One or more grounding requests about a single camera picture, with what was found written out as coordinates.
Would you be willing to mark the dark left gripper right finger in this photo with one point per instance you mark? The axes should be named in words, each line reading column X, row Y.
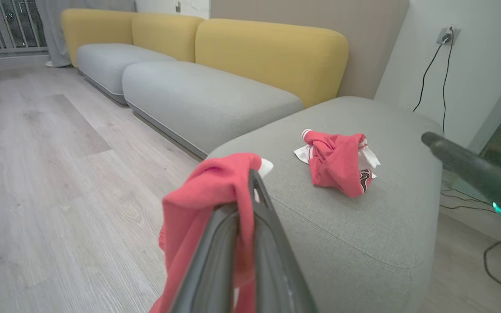
column 276, row 269

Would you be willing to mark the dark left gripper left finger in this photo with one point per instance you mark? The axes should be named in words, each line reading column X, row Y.
column 215, row 261

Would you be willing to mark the red garment with white trim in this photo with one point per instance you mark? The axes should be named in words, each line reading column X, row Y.
column 198, row 195

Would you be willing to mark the red garment with black logo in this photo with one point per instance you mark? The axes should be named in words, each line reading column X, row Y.
column 337, row 165

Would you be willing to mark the grey fabric sofa ottoman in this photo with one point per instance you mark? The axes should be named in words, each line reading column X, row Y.
column 363, row 239

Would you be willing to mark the long grey sofa seat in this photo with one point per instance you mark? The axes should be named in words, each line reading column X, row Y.
column 202, row 100

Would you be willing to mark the wide yellow sofa backrest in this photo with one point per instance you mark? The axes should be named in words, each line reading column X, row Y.
column 272, row 61

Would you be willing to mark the short grey sofa seat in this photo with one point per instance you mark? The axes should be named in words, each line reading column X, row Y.
column 111, row 61

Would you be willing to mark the grey curtain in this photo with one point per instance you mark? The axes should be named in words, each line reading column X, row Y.
column 57, row 30

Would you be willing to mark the window with metal railing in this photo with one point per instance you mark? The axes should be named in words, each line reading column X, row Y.
column 7, row 24

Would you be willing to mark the wall power outlet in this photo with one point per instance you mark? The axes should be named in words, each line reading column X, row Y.
column 444, row 37

